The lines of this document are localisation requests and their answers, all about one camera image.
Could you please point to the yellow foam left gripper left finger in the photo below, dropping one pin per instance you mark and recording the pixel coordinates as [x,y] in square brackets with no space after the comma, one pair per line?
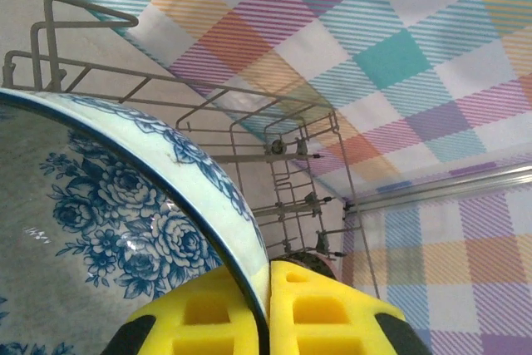
[166,330]

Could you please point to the white blue rose bowl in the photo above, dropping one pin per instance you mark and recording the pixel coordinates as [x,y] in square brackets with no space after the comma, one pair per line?
[124,205]

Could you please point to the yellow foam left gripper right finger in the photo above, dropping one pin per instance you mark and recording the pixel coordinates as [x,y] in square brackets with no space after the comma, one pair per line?
[324,330]

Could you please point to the aluminium frame post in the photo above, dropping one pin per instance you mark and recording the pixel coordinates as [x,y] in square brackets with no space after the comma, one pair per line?
[457,182]

